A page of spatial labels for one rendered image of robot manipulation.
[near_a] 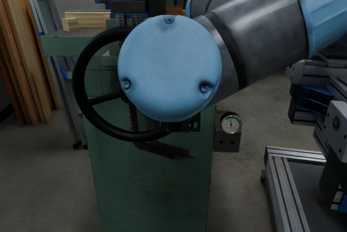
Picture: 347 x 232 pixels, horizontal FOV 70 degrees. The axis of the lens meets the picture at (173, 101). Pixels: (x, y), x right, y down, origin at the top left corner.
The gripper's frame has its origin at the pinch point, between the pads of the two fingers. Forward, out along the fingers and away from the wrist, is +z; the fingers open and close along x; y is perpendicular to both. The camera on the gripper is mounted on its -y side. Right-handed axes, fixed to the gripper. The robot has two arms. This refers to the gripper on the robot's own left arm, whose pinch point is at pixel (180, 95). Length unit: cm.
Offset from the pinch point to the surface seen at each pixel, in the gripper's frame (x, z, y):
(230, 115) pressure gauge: 14.0, 21.7, 2.9
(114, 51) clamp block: -17.3, 9.4, -12.0
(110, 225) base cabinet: -30, 55, 48
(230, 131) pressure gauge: 14.5, 24.6, 7.6
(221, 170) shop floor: 23, 107, 33
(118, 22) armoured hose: -15.2, 4.5, -17.4
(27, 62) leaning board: -120, 126, -38
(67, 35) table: -34.0, 17.1, -18.8
